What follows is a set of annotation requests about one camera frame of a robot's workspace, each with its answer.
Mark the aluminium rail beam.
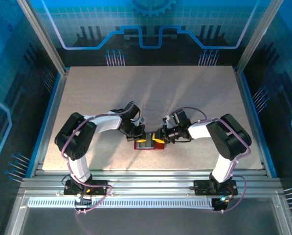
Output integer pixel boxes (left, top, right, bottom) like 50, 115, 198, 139
18, 168, 285, 199

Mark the aluminium table side rail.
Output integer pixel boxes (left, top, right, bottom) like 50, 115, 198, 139
29, 68, 70, 178
233, 68, 272, 178

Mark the aluminium upright post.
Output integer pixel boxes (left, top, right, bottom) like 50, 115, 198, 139
16, 0, 69, 75
234, 0, 285, 75

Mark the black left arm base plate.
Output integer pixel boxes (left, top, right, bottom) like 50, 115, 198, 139
64, 180, 109, 196

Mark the white slotted cable duct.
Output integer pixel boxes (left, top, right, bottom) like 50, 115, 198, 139
27, 197, 215, 210

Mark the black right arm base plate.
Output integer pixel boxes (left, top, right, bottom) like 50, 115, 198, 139
193, 180, 239, 196

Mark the red leather card holder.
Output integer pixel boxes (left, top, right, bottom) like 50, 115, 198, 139
134, 132, 165, 150

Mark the small black control box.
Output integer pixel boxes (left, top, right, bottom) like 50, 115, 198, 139
73, 193, 93, 208
211, 195, 233, 212

